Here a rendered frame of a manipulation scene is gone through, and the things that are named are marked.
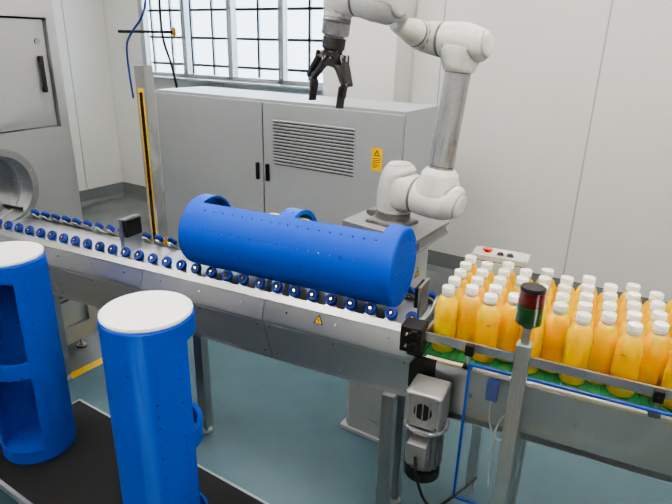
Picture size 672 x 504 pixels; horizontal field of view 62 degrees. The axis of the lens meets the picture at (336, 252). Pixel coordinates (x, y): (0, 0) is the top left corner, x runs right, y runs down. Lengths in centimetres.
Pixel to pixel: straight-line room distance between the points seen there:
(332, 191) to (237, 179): 84
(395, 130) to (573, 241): 178
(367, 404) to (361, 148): 159
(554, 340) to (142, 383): 122
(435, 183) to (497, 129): 229
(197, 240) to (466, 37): 124
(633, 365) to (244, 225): 132
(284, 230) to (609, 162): 289
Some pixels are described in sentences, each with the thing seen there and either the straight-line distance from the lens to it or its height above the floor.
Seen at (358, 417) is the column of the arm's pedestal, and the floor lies 9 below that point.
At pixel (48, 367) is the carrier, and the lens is 256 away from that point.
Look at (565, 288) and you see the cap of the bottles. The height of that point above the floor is 111.
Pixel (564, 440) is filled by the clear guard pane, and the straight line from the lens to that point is 178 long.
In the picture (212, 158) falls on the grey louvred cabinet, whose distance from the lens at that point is 436.
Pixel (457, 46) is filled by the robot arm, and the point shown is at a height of 181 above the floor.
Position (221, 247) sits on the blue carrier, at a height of 109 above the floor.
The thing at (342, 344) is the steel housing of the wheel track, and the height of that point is 81.
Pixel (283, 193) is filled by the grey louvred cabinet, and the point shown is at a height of 82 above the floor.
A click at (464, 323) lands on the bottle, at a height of 100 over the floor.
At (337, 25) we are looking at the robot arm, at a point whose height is 187.
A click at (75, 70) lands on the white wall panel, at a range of 700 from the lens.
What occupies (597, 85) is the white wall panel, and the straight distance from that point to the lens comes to 434.
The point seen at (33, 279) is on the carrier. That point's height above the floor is 95.
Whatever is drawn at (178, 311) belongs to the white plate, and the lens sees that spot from 178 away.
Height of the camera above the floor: 181
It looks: 21 degrees down
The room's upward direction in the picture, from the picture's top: 1 degrees clockwise
